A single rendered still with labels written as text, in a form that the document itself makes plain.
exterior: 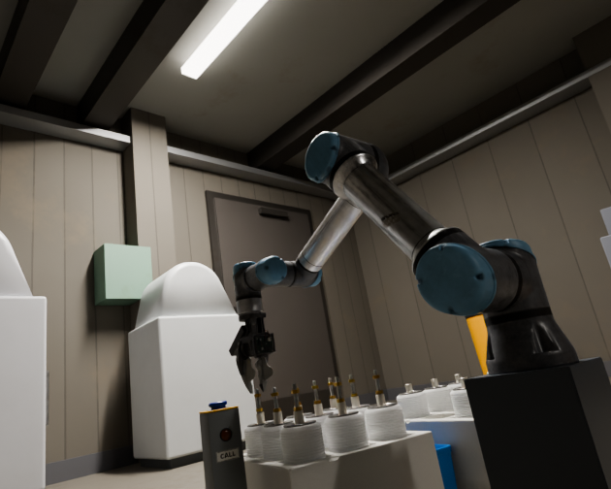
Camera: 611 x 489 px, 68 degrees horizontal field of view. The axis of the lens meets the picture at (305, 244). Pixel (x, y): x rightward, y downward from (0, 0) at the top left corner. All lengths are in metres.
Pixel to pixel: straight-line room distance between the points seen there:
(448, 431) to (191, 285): 2.07
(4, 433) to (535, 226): 4.10
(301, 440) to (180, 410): 1.86
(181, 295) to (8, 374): 1.03
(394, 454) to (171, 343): 1.96
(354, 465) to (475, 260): 0.55
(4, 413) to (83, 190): 1.85
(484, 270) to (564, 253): 3.70
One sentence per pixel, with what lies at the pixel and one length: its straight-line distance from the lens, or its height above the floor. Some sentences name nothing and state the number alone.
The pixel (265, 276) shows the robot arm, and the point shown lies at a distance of 1.21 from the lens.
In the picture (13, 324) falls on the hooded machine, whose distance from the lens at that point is 2.61.
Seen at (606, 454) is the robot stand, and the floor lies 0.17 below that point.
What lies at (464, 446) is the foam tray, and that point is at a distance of 1.37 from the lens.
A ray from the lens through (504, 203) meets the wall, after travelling 4.68.
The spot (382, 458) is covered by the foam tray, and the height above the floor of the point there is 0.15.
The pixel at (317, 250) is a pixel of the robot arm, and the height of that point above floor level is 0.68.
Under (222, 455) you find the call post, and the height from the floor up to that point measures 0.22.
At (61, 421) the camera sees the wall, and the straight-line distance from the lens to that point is 3.43.
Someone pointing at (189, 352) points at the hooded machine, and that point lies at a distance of 2.92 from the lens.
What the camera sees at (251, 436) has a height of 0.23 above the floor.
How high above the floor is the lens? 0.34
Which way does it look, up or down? 17 degrees up
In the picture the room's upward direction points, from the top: 9 degrees counter-clockwise
